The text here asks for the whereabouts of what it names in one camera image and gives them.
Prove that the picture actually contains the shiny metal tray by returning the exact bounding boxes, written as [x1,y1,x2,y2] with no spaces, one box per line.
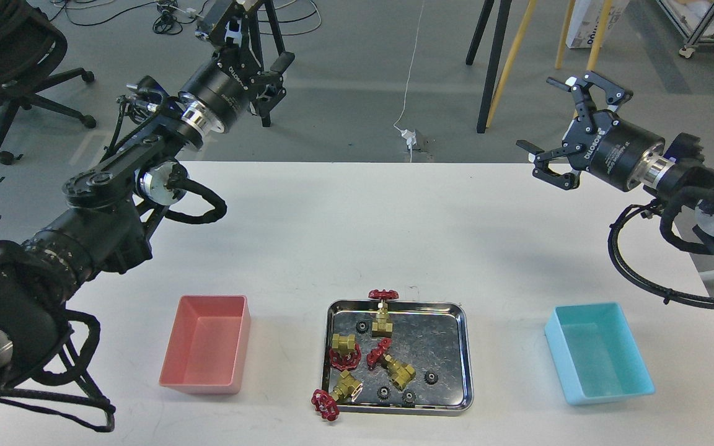
[325,300,473,416]

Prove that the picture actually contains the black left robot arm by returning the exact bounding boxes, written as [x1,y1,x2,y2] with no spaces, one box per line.
[0,1,294,432]

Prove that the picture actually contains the white cable with plug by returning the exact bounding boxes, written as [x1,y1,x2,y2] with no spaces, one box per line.
[393,0,426,163]

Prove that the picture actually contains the pink plastic box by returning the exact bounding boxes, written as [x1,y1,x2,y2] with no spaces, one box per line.
[159,295,250,395]

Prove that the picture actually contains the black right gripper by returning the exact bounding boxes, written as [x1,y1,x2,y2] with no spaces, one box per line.
[516,71,665,190]

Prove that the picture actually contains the brass valve top red handle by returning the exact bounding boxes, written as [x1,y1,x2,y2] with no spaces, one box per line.
[368,290,399,338]

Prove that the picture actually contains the white cardboard box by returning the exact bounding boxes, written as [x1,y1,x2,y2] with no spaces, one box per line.
[564,1,629,49]

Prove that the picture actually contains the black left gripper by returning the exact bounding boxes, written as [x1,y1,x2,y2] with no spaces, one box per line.
[179,1,295,134]

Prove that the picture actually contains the aluminium frame cart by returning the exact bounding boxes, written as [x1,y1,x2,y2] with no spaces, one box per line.
[656,1,714,59]

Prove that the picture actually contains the black floor cables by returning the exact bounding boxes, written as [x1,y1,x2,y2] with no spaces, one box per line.
[47,0,322,37]

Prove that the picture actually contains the brass valve bottom red handle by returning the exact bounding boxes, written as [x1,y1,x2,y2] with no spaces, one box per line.
[311,370,363,421]

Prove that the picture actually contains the small black gear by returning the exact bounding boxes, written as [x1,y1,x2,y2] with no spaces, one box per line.
[402,390,417,408]
[376,386,392,401]
[424,370,439,386]
[355,321,371,334]

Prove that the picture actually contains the black tripod stand right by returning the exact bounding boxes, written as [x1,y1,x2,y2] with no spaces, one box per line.
[465,1,512,134]

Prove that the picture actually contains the brass valve red handle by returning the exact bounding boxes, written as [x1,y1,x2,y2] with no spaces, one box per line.
[366,337,417,391]
[368,290,399,338]
[311,370,363,421]
[328,333,361,372]

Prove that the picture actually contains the yellow wooden easel legs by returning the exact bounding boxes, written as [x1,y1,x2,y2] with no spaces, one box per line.
[477,1,613,132]

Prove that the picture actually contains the light blue plastic box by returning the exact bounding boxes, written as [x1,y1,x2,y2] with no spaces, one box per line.
[544,302,656,406]

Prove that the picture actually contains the black office chair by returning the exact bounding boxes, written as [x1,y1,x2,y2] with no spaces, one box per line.
[0,1,97,165]

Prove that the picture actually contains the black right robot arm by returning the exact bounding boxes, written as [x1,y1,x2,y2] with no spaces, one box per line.
[516,71,714,310]

